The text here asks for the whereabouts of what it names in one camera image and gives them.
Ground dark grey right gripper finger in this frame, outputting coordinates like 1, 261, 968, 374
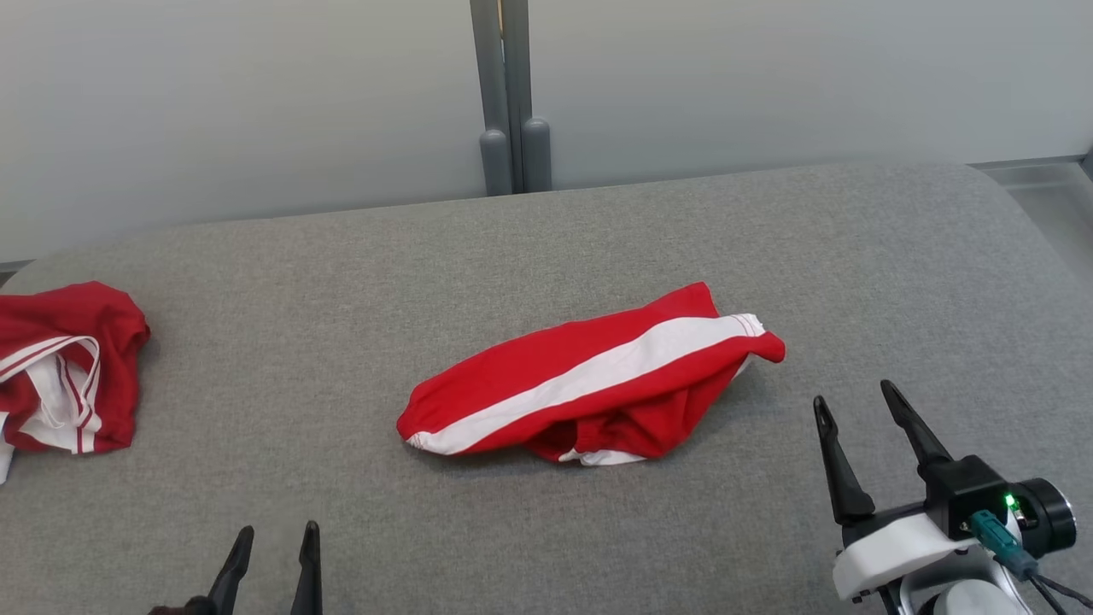
813, 395, 877, 525
880, 379, 954, 481

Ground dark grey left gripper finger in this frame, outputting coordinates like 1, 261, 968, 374
207, 525, 255, 615
290, 520, 324, 615

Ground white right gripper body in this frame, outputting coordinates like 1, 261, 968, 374
832, 502, 1002, 604

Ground red shirt with white sleeves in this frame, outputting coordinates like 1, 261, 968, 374
0, 282, 152, 483

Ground red shorts with white stripe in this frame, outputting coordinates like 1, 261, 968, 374
397, 282, 786, 467

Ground black cable with teal plug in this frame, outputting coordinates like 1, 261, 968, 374
969, 510, 1093, 615

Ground grey metal frame post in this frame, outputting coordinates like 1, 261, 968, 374
470, 0, 552, 196

